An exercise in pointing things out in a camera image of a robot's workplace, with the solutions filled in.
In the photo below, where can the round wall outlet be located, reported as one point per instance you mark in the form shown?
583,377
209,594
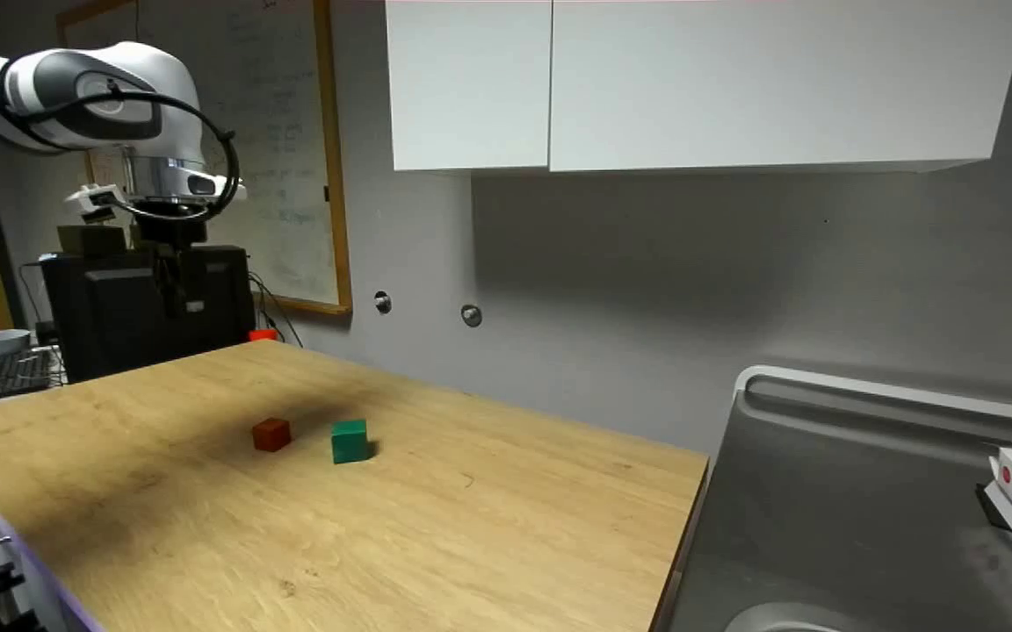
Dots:
382,302
474,314

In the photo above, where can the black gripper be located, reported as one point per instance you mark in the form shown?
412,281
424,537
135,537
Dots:
177,256

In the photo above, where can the green block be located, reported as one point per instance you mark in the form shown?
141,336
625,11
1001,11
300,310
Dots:
349,441

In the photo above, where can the black keyboard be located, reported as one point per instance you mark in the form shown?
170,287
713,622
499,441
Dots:
21,374

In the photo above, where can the wood framed whiteboard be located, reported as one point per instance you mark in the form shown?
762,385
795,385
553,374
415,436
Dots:
264,73

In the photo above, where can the orange red block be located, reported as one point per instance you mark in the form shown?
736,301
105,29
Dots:
272,432

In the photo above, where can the round wall outlet right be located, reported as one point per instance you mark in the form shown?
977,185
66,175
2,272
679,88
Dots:
474,314

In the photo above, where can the round wall outlet left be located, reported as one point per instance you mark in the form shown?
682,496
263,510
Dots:
382,302

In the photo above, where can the white wall cabinet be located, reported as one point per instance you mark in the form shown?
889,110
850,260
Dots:
641,87

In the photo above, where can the black computer tower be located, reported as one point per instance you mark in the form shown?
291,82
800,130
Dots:
146,308

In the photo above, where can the stainless steel sink counter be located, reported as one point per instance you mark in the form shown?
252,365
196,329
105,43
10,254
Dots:
844,506

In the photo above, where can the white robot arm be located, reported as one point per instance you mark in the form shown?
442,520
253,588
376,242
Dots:
141,102

